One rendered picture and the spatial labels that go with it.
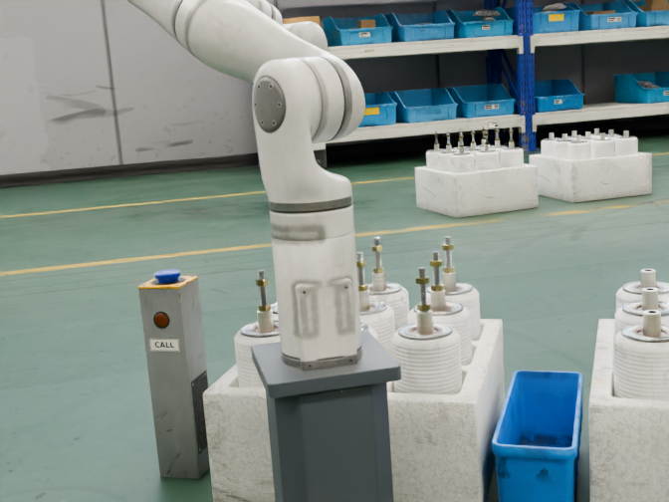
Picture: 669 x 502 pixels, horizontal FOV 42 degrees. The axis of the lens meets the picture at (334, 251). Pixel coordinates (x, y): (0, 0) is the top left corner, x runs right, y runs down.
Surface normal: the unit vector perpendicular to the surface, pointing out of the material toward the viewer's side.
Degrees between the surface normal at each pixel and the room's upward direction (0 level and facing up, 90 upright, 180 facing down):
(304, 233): 90
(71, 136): 90
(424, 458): 90
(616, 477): 90
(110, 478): 0
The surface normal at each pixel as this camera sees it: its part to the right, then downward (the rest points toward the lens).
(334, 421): 0.22, 0.18
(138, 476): -0.07, -0.98
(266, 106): -0.78, 0.22
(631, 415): -0.31, 0.21
